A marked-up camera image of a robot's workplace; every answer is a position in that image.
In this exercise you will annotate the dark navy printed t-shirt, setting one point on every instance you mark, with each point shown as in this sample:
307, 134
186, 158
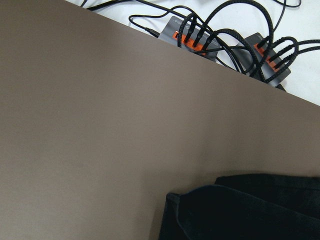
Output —
245, 207

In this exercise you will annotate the orange grey usb hub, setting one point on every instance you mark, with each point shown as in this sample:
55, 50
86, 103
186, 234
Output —
170, 35
269, 67

